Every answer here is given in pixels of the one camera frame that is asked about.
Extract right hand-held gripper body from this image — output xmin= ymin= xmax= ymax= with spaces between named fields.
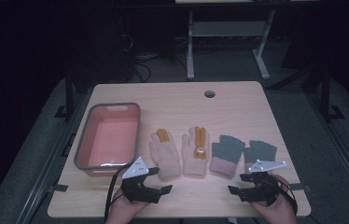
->
xmin=239 ymin=159 xmax=287 ymax=208

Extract person's left hand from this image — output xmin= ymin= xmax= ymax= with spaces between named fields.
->
xmin=105 ymin=186 xmax=150 ymax=224

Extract black tape strip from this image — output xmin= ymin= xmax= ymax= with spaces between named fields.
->
xmin=49 ymin=184 xmax=69 ymax=193
xmin=288 ymin=184 xmax=313 ymax=192

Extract person's right hand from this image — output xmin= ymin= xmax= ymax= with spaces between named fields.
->
xmin=250 ymin=174 xmax=298 ymax=224

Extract pink basket with grey rim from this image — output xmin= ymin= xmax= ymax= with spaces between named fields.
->
xmin=73 ymin=102 xmax=142 ymax=177

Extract white metal desk frame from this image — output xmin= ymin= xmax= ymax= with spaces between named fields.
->
xmin=175 ymin=0 xmax=320 ymax=81

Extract grey fingerless glove pink cuff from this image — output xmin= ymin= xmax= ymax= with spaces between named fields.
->
xmin=209 ymin=133 xmax=246 ymax=179
xmin=243 ymin=139 xmax=278 ymax=175

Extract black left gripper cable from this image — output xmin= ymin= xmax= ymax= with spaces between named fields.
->
xmin=103 ymin=162 xmax=133 ymax=223

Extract tangle of floor cables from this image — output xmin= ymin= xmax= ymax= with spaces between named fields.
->
xmin=119 ymin=31 xmax=189 ymax=83

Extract beige glove with bear pattern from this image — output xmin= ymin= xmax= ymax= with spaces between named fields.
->
xmin=181 ymin=125 xmax=210 ymax=178

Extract black frame post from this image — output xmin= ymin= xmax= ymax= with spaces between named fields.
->
xmin=54 ymin=68 xmax=75 ymax=119
xmin=320 ymin=64 xmax=345 ymax=121

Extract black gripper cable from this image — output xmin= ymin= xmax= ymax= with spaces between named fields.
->
xmin=274 ymin=178 xmax=299 ymax=216
xmin=103 ymin=162 xmax=133 ymax=223

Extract beige glove short orange fingers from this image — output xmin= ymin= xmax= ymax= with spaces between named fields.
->
xmin=148 ymin=128 xmax=182 ymax=181

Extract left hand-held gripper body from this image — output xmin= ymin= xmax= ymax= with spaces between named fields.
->
xmin=119 ymin=156 xmax=164 ymax=204

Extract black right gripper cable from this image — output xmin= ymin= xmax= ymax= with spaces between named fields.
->
xmin=274 ymin=178 xmax=299 ymax=216

